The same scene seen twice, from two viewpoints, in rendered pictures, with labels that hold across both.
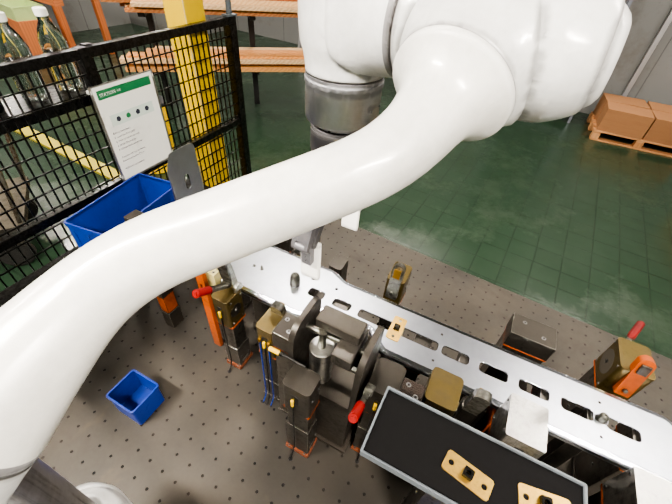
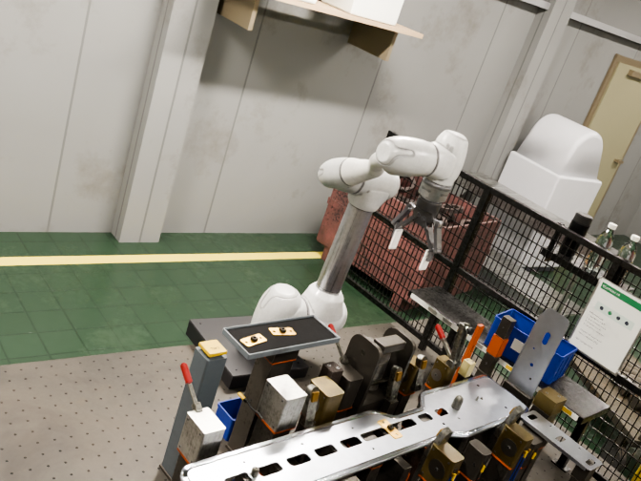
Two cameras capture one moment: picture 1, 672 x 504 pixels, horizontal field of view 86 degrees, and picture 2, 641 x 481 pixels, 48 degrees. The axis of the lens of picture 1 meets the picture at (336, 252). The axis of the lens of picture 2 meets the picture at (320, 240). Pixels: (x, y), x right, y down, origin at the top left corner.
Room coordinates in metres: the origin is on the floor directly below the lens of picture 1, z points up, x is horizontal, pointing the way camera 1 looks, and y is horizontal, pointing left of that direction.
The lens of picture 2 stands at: (0.85, -2.09, 2.25)
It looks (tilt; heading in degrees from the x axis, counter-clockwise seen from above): 21 degrees down; 109
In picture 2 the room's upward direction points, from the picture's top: 19 degrees clockwise
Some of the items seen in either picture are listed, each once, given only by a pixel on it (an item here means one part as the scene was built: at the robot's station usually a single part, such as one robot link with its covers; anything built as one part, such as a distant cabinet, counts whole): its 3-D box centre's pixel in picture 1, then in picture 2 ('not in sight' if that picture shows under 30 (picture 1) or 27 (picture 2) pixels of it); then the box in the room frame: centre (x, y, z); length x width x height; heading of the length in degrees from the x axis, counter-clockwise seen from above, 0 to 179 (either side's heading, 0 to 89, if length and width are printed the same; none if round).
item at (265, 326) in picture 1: (273, 361); (392, 400); (0.55, 0.15, 0.88); 0.11 x 0.07 x 0.37; 156
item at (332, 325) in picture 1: (331, 381); (361, 396); (0.47, -0.02, 0.94); 0.18 x 0.13 x 0.49; 66
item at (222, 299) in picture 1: (231, 332); (427, 397); (0.64, 0.31, 0.87); 0.10 x 0.07 x 0.35; 156
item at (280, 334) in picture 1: (289, 369); not in sight; (0.52, 0.10, 0.91); 0.07 x 0.05 x 0.42; 156
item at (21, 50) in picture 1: (18, 58); (602, 246); (0.97, 0.86, 1.53); 0.07 x 0.07 x 0.20
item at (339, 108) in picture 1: (342, 98); (434, 189); (0.44, 0.01, 1.69); 0.09 x 0.09 x 0.06
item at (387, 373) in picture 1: (373, 418); (326, 416); (0.41, -0.14, 0.89); 0.12 x 0.07 x 0.38; 156
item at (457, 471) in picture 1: (468, 473); (282, 330); (0.21, -0.26, 1.17); 0.08 x 0.04 x 0.01; 56
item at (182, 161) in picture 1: (191, 198); (537, 351); (0.92, 0.47, 1.17); 0.12 x 0.01 x 0.34; 156
